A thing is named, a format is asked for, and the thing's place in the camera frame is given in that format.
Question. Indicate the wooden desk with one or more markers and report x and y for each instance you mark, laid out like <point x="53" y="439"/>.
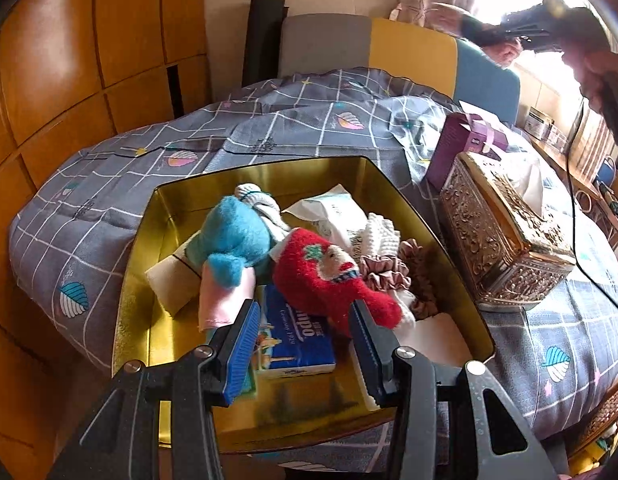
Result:
<point x="554" y="155"/>

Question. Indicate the white tissue block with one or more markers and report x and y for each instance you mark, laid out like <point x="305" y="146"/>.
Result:
<point x="434" y="335"/>

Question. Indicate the blue chair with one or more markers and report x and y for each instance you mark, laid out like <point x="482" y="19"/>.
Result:
<point x="606" y="170"/>

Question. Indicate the white plastic pack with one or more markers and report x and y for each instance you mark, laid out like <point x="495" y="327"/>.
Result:
<point x="329" y="210"/>

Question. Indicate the black rolled mat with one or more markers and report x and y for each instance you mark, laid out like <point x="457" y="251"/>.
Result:
<point x="264" y="40"/>

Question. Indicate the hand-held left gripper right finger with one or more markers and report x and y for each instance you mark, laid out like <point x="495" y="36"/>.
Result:
<point x="366" y="355"/>

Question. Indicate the blue tissue packet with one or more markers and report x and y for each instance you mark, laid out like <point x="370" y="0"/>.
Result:
<point x="299" y="340"/>

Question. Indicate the person's right hand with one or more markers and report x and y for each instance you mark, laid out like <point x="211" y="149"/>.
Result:
<point x="589" y="70"/>

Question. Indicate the purple gift box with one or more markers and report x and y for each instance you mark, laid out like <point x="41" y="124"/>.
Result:
<point x="454" y="150"/>

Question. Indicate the wooden wardrobe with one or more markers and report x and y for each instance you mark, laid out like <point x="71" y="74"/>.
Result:
<point x="49" y="60"/>

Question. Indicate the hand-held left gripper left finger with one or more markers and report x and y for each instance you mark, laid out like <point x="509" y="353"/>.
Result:
<point x="241" y="355"/>

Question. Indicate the white tissue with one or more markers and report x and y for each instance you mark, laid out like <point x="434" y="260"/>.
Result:
<point x="529" y="180"/>

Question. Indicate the grey plaid quilt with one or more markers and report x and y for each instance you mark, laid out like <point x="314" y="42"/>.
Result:
<point x="114" y="185"/>

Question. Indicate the cream cloth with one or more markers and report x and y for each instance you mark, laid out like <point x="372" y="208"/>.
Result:
<point x="174" y="285"/>

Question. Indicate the folded umbrella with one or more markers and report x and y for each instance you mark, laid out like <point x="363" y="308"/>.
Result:
<point x="614" y="205"/>

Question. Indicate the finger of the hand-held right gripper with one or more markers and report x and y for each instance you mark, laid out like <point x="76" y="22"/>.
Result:
<point x="524" y="42"/>
<point x="504" y="25"/>

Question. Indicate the yellow tin box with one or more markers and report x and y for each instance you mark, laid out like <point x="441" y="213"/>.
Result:
<point x="159" y="350"/>

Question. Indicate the grey white sock bundle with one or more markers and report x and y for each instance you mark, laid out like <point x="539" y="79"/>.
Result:
<point x="264" y="205"/>

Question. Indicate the striped curtain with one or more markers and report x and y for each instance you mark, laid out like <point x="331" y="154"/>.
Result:
<point x="594" y="140"/>

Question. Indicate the gold embossed tissue box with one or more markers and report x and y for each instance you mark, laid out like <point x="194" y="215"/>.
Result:
<point x="494" y="240"/>

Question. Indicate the grey yellow blue headboard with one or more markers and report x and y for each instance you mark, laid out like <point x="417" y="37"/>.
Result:
<point x="329" y="45"/>

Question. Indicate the red plush sock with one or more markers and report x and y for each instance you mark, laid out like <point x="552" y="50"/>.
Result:
<point x="309" y="280"/>

